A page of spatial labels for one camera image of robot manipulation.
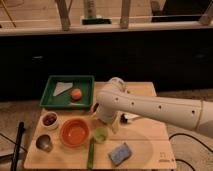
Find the green pepper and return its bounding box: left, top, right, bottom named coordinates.
left=87, top=138, right=95, bottom=169

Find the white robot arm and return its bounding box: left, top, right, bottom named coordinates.
left=96, top=77, right=213, bottom=138

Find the small metal cup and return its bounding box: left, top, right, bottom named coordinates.
left=36, top=134, right=53, bottom=152

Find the blue sponge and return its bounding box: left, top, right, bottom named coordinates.
left=108, top=143, right=132, bottom=166

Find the orange plastic bowl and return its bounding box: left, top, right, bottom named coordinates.
left=60, top=118, right=90, bottom=148

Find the orange round fruit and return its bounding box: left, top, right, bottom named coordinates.
left=70, top=88, right=82, bottom=100

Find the green plastic tray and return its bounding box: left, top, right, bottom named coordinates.
left=40, top=75, right=94, bottom=110

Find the grey triangular cloth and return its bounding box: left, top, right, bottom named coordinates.
left=53, top=82, right=73, bottom=96

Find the white bowl with food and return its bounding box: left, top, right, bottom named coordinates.
left=41, top=112, right=59, bottom=130

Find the black stand pole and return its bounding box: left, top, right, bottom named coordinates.
left=10, top=122, right=25, bottom=171

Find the black cable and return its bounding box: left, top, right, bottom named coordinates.
left=168, top=132, right=213, bottom=171

